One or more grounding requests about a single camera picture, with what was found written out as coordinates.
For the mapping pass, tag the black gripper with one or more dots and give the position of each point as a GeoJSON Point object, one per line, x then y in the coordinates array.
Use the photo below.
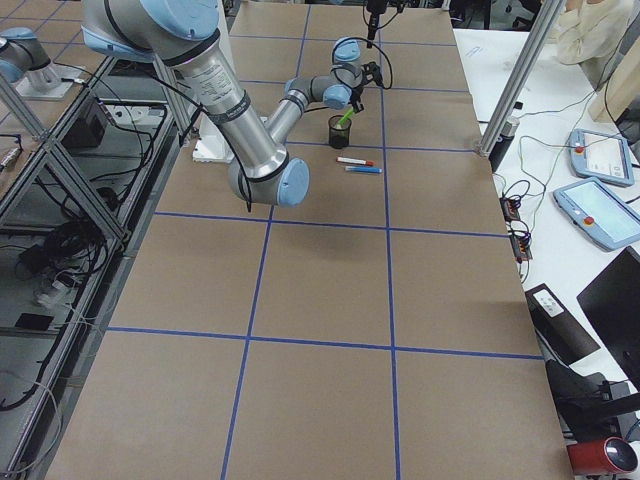
{"type": "Point", "coordinates": [371, 21]}
{"type": "Point", "coordinates": [357, 96]}

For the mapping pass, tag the green marker pen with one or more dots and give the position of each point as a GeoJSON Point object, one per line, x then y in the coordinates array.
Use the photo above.
{"type": "Point", "coordinates": [345, 119]}

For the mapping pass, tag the red white marker pen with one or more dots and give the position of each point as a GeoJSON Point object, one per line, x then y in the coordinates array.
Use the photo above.
{"type": "Point", "coordinates": [355, 162]}

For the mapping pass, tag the blue marker pen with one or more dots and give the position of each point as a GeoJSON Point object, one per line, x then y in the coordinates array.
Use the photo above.
{"type": "Point", "coordinates": [363, 170]}

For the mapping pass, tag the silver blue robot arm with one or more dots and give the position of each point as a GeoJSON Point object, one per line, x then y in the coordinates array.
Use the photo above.
{"type": "Point", "coordinates": [185, 37]}

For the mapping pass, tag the black mesh pen cup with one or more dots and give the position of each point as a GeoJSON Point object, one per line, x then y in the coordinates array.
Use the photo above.
{"type": "Point", "coordinates": [338, 138]}

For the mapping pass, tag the black electronics board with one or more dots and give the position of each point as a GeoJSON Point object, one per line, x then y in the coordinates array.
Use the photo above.
{"type": "Point", "coordinates": [520, 243]}
{"type": "Point", "coordinates": [510, 208]}

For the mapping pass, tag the person in cream clothing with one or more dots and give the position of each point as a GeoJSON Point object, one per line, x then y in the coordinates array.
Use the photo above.
{"type": "Point", "coordinates": [591, 30]}

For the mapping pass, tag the upper blue teach pendant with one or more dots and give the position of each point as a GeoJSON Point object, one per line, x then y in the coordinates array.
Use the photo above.
{"type": "Point", "coordinates": [601, 155]}

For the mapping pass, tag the blue teach pendant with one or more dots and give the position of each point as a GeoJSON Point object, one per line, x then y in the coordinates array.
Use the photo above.
{"type": "Point", "coordinates": [599, 213]}
{"type": "Point", "coordinates": [601, 155]}

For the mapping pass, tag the lower blue teach pendant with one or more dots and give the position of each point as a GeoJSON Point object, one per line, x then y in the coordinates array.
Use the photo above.
{"type": "Point", "coordinates": [599, 213]}

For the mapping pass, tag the dark brown flat box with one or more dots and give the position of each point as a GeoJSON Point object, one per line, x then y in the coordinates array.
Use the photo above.
{"type": "Point", "coordinates": [563, 334]}

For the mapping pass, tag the black monitor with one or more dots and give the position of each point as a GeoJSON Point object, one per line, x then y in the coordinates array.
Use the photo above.
{"type": "Point", "coordinates": [610, 303]}

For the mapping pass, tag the background blue grey robot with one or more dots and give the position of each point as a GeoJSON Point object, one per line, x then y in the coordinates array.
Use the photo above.
{"type": "Point", "coordinates": [22, 55]}

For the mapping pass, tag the smartphone on lower shelf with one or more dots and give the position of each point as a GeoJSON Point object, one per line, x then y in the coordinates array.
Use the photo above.
{"type": "Point", "coordinates": [34, 322]}

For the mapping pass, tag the red cylindrical bottle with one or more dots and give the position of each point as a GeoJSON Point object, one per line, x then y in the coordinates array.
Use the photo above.
{"type": "Point", "coordinates": [612, 455]}

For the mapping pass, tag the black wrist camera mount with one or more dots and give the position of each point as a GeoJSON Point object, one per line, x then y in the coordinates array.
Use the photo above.
{"type": "Point", "coordinates": [371, 73]}

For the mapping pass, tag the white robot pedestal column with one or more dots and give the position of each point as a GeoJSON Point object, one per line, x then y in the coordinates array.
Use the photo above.
{"type": "Point", "coordinates": [220, 92]}

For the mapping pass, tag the aluminium frame post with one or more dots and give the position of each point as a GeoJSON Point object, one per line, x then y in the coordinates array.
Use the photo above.
{"type": "Point", "coordinates": [548, 14]}

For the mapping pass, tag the aluminium frame rack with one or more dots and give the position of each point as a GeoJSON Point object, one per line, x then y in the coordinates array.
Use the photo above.
{"type": "Point", "coordinates": [47, 152]}

